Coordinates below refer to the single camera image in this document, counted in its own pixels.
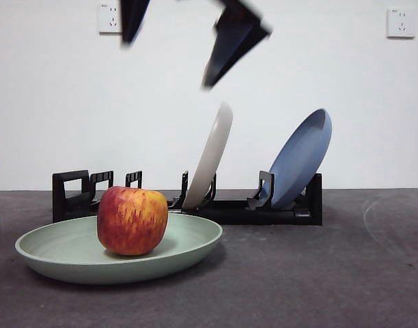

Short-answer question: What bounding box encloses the red yellow apple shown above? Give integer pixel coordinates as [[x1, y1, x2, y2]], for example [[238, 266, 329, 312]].
[[97, 186, 169, 256]]

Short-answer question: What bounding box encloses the green plate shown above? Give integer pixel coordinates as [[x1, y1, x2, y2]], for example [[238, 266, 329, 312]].
[[14, 212, 224, 285]]

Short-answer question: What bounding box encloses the beige plate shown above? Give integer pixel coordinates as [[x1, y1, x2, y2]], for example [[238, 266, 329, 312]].
[[181, 102, 234, 210]]

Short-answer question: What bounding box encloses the blue plate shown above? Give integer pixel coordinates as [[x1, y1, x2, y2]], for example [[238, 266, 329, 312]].
[[262, 108, 333, 209]]

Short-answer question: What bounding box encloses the black plate rack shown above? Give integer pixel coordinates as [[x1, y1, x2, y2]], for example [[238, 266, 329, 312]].
[[51, 169, 324, 226]]

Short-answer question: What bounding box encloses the white wall socket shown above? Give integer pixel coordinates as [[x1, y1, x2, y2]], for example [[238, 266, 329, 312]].
[[98, 2, 125, 35], [386, 7, 416, 39]]

